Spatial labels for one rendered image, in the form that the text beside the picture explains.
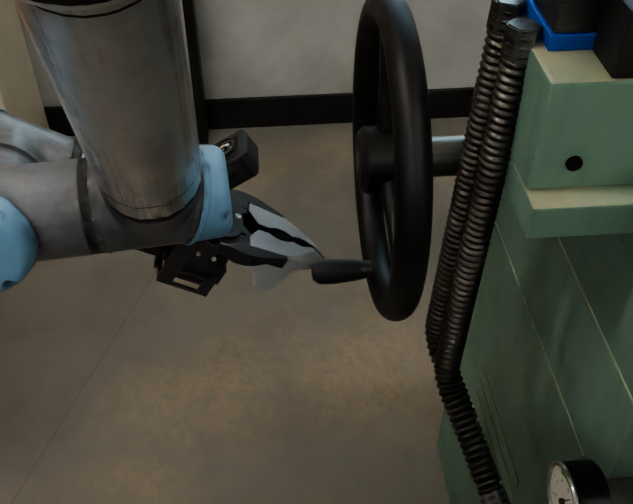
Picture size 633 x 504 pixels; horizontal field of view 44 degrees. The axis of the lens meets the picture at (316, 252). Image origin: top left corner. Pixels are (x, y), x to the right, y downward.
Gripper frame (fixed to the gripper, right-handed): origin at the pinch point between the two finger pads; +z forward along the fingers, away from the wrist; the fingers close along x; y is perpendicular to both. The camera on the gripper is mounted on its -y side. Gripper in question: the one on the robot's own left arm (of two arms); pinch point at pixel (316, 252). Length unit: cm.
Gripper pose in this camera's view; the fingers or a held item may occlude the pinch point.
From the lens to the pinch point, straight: 78.4
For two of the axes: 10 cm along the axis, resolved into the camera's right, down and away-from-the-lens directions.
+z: 8.6, 3.2, 3.9
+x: 0.8, 6.8, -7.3
